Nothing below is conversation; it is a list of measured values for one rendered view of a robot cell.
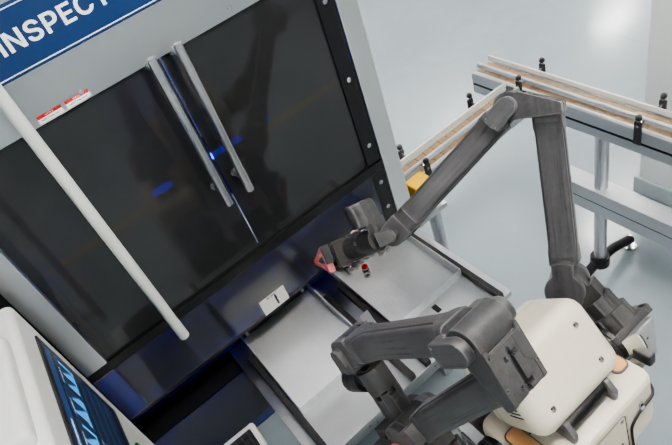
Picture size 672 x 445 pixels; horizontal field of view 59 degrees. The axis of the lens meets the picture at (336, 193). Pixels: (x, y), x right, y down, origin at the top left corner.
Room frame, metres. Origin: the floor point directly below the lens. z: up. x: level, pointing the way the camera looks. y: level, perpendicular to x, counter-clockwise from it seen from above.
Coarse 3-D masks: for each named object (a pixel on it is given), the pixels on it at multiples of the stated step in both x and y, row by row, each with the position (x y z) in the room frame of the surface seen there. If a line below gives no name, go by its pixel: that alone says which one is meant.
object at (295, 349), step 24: (312, 288) 1.25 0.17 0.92; (288, 312) 1.22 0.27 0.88; (312, 312) 1.19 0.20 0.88; (336, 312) 1.14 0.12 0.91; (264, 336) 1.17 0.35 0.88; (288, 336) 1.14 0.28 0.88; (312, 336) 1.10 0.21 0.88; (336, 336) 1.07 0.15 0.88; (264, 360) 1.08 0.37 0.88; (288, 360) 1.05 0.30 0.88; (312, 360) 1.03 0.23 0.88; (288, 384) 0.98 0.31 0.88; (312, 384) 0.95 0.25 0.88; (336, 384) 0.92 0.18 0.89
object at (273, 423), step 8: (432, 368) 1.34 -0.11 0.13; (424, 376) 1.32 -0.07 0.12; (416, 384) 1.30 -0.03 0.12; (408, 392) 1.28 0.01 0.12; (272, 416) 1.09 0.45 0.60; (384, 416) 1.23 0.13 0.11; (264, 424) 1.07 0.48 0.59; (272, 424) 1.08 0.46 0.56; (280, 424) 1.09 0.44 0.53; (376, 424) 1.21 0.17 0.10; (264, 432) 1.07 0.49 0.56; (272, 432) 1.08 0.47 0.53; (280, 432) 1.08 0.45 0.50; (288, 432) 1.09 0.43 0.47; (368, 432) 1.19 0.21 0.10; (272, 440) 1.07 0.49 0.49; (280, 440) 1.08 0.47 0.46; (288, 440) 1.09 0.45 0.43; (296, 440) 1.10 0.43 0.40; (360, 440) 1.18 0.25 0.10
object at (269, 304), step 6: (282, 288) 1.18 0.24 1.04; (270, 294) 1.16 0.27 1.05; (276, 294) 1.17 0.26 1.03; (282, 294) 1.18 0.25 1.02; (264, 300) 1.15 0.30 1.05; (270, 300) 1.16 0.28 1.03; (276, 300) 1.17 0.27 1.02; (282, 300) 1.17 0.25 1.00; (264, 306) 1.15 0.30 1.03; (270, 306) 1.16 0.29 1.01; (276, 306) 1.16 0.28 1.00; (264, 312) 1.15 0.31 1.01; (270, 312) 1.15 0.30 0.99
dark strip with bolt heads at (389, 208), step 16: (320, 0) 1.35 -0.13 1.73; (320, 16) 1.34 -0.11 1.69; (336, 16) 1.36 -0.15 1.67; (336, 32) 1.35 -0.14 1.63; (336, 48) 1.35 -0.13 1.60; (336, 64) 1.34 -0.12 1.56; (352, 80) 1.35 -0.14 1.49; (352, 96) 1.35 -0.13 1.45; (352, 112) 1.34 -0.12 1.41; (368, 128) 1.36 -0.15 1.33; (368, 144) 1.35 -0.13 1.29; (368, 160) 1.34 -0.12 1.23; (384, 176) 1.35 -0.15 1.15; (384, 192) 1.35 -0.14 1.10; (384, 208) 1.34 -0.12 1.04
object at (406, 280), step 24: (408, 240) 1.33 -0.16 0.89; (384, 264) 1.27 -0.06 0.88; (408, 264) 1.23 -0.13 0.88; (432, 264) 1.20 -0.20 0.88; (360, 288) 1.21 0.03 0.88; (384, 288) 1.18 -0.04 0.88; (408, 288) 1.15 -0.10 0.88; (432, 288) 1.11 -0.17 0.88; (384, 312) 1.09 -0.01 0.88; (408, 312) 1.06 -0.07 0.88
